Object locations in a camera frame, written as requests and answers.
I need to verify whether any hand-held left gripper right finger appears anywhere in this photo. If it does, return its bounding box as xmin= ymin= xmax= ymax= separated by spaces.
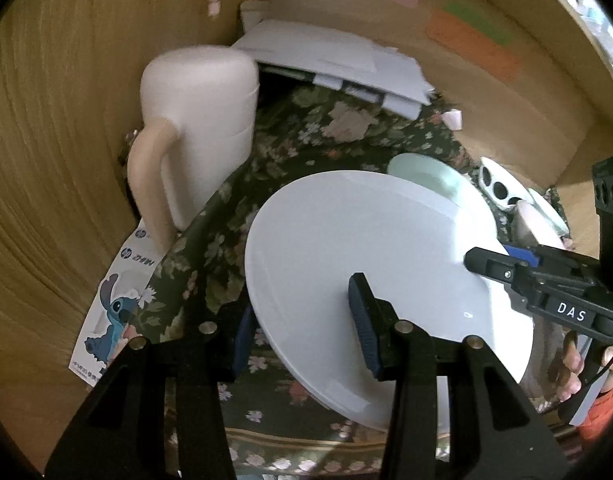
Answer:
xmin=347 ymin=272 xmax=572 ymax=480

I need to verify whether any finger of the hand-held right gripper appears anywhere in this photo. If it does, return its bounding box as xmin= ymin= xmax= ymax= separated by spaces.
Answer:
xmin=464 ymin=246 xmax=542 ymax=306
xmin=504 ymin=243 xmax=608 ymax=287

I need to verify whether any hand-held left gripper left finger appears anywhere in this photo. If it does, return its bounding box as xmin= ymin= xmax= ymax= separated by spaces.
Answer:
xmin=44 ymin=304 xmax=258 ymax=480

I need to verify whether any large white plate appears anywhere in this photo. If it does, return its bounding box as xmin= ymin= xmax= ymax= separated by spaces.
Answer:
xmin=244 ymin=170 xmax=535 ymax=433

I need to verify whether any person's right forearm orange sleeve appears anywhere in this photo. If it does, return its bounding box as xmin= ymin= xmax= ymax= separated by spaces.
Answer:
xmin=584 ymin=385 xmax=613 ymax=443

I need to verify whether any person's right hand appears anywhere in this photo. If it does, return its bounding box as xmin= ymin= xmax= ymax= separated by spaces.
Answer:
xmin=561 ymin=331 xmax=613 ymax=395

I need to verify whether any white dish with black spots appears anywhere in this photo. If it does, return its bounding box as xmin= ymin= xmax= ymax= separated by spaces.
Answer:
xmin=479 ymin=156 xmax=532 ymax=211

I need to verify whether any light green dish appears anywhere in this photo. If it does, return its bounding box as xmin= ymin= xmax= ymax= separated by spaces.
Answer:
xmin=387 ymin=152 xmax=480 ymax=211

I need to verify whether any cartoon printed leaflet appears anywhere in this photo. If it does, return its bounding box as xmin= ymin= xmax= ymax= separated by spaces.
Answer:
xmin=69 ymin=217 xmax=162 ymax=391

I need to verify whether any dark floral cloth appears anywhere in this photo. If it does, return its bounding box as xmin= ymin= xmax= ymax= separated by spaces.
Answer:
xmin=141 ymin=82 xmax=572 ymax=476

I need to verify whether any orange sticky note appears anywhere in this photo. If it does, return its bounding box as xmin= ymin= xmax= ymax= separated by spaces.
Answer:
xmin=427 ymin=9 xmax=522 ymax=82

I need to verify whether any green sticky note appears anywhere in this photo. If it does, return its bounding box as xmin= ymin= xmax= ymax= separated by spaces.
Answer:
xmin=444 ymin=0 xmax=515 ymax=46

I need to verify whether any stack of white papers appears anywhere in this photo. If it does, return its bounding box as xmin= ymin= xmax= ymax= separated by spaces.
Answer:
xmin=231 ymin=19 xmax=437 ymax=121

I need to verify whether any white plastic container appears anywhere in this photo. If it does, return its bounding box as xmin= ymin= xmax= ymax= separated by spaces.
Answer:
xmin=239 ymin=0 xmax=272 ymax=36

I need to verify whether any beige jug with handle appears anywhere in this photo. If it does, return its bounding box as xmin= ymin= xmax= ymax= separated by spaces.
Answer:
xmin=125 ymin=46 xmax=261 ymax=256

